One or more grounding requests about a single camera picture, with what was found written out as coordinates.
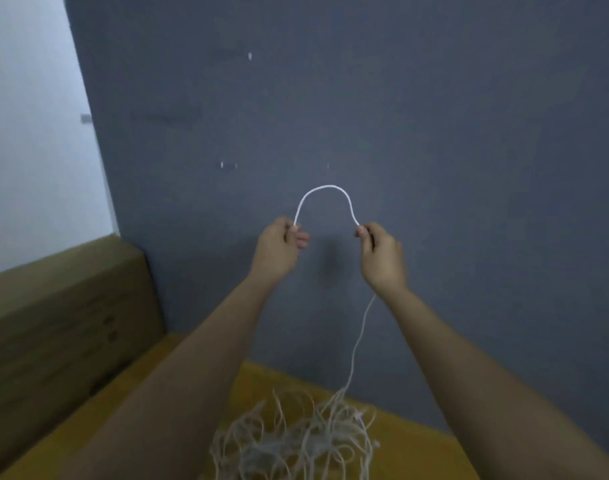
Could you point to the plain brown cardboard box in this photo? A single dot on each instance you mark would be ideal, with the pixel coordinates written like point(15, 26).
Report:
point(55, 335)

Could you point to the person's right hand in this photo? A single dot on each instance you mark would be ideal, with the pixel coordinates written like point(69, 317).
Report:
point(384, 263)

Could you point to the person's right forearm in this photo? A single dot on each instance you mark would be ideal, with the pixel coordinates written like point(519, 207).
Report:
point(504, 395)

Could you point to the person's left forearm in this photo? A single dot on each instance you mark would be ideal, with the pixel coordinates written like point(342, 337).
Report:
point(165, 395)

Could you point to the person's left hand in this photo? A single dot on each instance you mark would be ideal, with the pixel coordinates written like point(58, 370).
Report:
point(274, 253)

